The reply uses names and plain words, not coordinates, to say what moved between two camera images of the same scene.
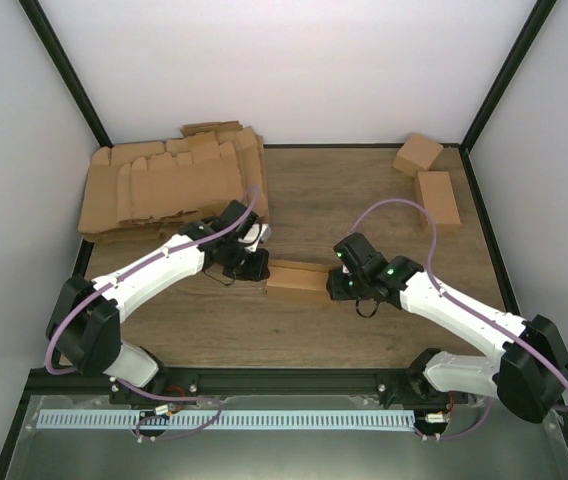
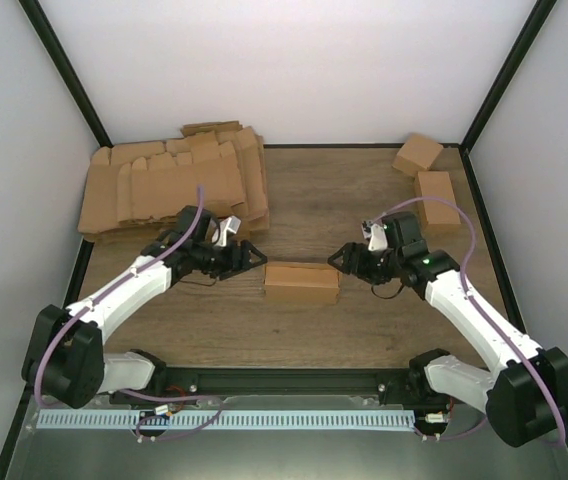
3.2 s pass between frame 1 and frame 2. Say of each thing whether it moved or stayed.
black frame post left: stayed
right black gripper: moved
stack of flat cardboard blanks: stayed
